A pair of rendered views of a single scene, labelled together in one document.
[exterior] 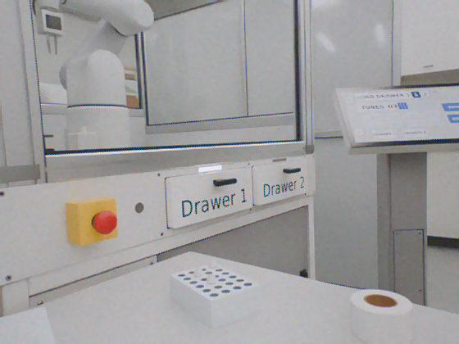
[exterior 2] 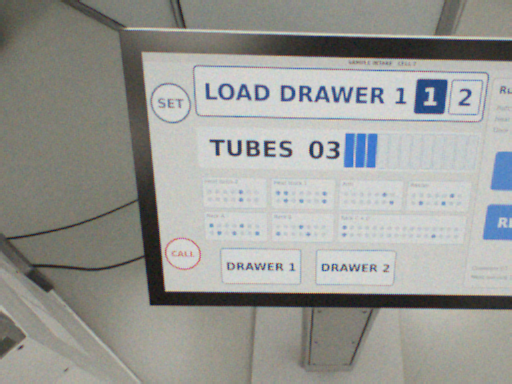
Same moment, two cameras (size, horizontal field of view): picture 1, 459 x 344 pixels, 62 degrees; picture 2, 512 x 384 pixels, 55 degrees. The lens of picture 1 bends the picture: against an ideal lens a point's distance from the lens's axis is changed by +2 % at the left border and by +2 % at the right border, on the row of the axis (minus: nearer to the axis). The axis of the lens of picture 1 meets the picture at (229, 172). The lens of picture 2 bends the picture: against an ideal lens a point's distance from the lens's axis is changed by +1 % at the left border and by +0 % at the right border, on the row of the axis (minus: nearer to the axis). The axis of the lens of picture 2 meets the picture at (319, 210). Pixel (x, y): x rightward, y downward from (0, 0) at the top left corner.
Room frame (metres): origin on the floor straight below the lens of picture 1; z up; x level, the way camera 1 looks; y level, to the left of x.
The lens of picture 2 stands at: (1.18, -0.63, 1.53)
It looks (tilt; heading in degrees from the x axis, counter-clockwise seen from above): 60 degrees down; 357
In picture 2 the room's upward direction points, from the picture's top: 4 degrees clockwise
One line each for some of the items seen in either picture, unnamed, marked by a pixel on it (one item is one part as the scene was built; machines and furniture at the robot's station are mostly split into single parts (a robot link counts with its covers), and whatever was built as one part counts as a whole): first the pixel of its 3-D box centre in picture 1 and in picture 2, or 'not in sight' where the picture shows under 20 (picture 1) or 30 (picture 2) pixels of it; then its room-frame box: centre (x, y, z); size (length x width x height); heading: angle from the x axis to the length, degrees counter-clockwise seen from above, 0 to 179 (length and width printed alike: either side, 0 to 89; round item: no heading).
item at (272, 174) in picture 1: (282, 180); not in sight; (1.15, -0.16, 0.87); 0.29 x 0.02 x 0.11; 140
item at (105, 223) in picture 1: (103, 222); not in sight; (0.62, 0.21, 0.88); 0.04 x 0.03 x 0.04; 140
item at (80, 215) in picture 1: (93, 219); not in sight; (0.64, 0.24, 0.88); 0.07 x 0.05 x 0.07; 140
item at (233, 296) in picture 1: (213, 291); not in sight; (0.54, 0.03, 0.78); 0.12 x 0.08 x 0.04; 34
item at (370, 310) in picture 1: (380, 316); not in sight; (0.45, -0.18, 0.78); 0.07 x 0.07 x 0.04
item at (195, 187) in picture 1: (214, 194); not in sight; (0.90, 0.04, 0.87); 0.29 x 0.02 x 0.11; 140
